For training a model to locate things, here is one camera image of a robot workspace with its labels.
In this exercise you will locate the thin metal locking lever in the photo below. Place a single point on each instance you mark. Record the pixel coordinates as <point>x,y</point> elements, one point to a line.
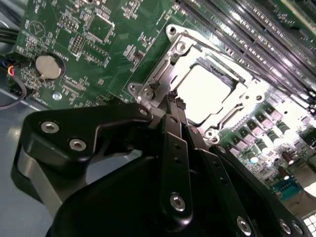
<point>140,99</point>
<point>222,57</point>

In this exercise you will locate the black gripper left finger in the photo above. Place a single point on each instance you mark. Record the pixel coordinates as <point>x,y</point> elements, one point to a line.
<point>61,123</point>

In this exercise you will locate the metal socket cover frame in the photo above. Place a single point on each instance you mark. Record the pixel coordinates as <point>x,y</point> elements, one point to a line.
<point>165,61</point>

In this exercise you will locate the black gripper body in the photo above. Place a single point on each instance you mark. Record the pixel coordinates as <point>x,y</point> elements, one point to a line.
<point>118,209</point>

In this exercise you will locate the silver CPU plate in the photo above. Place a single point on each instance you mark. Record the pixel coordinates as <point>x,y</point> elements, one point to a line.
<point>202,91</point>

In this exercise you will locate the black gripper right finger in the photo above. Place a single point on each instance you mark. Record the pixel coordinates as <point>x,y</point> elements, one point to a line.
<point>247,197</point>

